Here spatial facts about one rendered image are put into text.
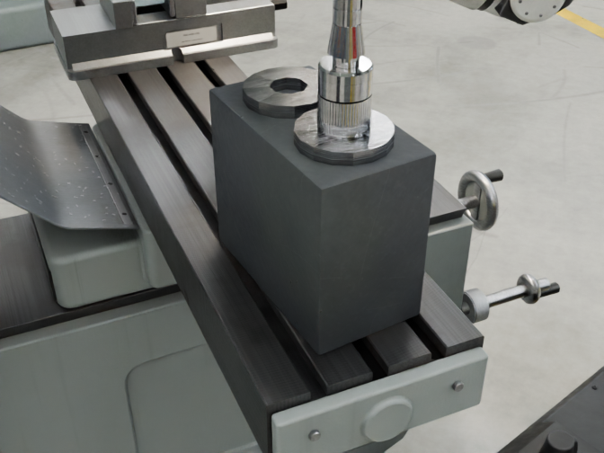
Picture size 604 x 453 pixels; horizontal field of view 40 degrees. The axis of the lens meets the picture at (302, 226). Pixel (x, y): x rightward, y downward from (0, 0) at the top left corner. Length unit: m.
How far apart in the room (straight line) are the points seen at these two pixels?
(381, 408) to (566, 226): 2.08
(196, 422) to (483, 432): 0.88
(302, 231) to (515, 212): 2.14
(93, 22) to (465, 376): 0.84
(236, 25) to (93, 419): 0.66
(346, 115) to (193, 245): 0.30
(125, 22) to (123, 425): 0.62
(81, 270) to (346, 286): 0.49
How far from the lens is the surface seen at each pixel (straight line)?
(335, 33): 0.69
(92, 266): 1.15
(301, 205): 0.72
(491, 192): 1.54
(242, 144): 0.80
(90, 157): 1.27
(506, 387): 2.20
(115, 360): 1.25
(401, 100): 3.50
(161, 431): 1.39
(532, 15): 1.20
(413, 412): 0.82
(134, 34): 1.35
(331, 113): 0.71
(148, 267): 1.15
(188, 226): 0.97
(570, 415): 1.34
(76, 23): 1.38
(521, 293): 1.57
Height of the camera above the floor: 1.53
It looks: 35 degrees down
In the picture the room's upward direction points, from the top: straight up
